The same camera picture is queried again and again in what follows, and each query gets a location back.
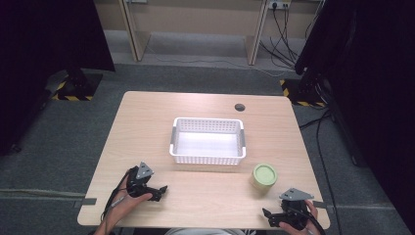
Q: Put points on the black base with hazard stripes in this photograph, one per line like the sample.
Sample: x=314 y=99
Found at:
x=76 y=88

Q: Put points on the large black curtain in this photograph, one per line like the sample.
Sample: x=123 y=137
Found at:
x=39 y=58

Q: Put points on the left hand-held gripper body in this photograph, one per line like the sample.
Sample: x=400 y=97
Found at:
x=139 y=178

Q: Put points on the person's right hand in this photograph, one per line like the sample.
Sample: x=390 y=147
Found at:
x=311 y=217

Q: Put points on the white plastic basket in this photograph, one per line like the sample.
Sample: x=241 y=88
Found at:
x=207 y=144

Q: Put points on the white power strip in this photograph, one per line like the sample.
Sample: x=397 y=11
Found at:
x=279 y=4

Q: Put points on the green lidded jar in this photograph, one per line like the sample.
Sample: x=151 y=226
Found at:
x=264 y=175

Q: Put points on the beige wooden desk frame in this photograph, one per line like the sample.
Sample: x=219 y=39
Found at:
x=137 y=36

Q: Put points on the black curtain with stand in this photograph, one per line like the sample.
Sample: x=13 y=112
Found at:
x=372 y=81

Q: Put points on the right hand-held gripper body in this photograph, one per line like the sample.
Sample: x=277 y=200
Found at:
x=295 y=206

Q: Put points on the person's left hand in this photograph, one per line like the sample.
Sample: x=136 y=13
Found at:
x=125 y=205

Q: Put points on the grey tape strip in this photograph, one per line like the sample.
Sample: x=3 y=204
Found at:
x=323 y=205
x=86 y=202

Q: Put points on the small base with hazard stripes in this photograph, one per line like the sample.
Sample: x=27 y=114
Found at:
x=298 y=94

